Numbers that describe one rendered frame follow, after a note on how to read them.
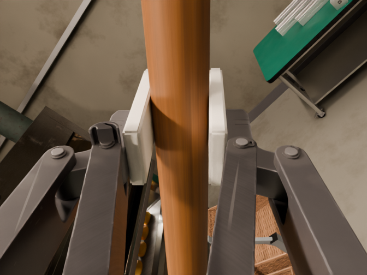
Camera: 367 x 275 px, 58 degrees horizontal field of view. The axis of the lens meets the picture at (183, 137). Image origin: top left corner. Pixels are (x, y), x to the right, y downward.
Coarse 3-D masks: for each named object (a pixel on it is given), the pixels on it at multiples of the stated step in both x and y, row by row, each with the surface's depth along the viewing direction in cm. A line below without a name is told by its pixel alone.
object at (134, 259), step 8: (152, 160) 205; (152, 168) 200; (152, 176) 194; (136, 192) 203; (136, 200) 193; (144, 200) 177; (136, 208) 184; (144, 208) 172; (144, 216) 169; (128, 224) 183; (128, 232) 174; (128, 240) 167; (136, 240) 155; (128, 248) 160; (136, 248) 152; (136, 256) 149; (136, 264) 146
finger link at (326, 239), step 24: (288, 168) 12; (312, 168) 12; (288, 192) 11; (312, 192) 11; (288, 216) 11; (312, 216) 10; (336, 216) 10; (288, 240) 12; (312, 240) 9; (336, 240) 9; (312, 264) 9; (336, 264) 9; (360, 264) 9
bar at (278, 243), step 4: (208, 236) 153; (272, 236) 151; (276, 236) 149; (280, 236) 151; (208, 240) 151; (256, 240) 151; (260, 240) 151; (264, 240) 150; (268, 240) 150; (272, 240) 150; (276, 240) 148; (280, 240) 149; (208, 244) 150; (272, 244) 153; (276, 244) 150; (280, 244) 150; (284, 244) 150; (208, 248) 149; (280, 248) 151; (284, 248) 151; (208, 252) 147; (208, 256) 145; (208, 260) 144
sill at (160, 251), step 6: (162, 222) 199; (162, 228) 194; (162, 234) 190; (156, 240) 192; (162, 240) 187; (156, 246) 187; (162, 246) 184; (156, 252) 183; (162, 252) 181; (156, 258) 180; (162, 258) 178; (156, 264) 176; (162, 264) 176; (156, 270) 172; (162, 270) 173
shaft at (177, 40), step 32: (160, 0) 13; (192, 0) 13; (160, 32) 14; (192, 32) 14; (160, 64) 15; (192, 64) 15; (160, 96) 16; (192, 96) 15; (160, 128) 17; (192, 128) 16; (160, 160) 18; (192, 160) 18; (160, 192) 20; (192, 192) 19; (192, 224) 20; (192, 256) 22
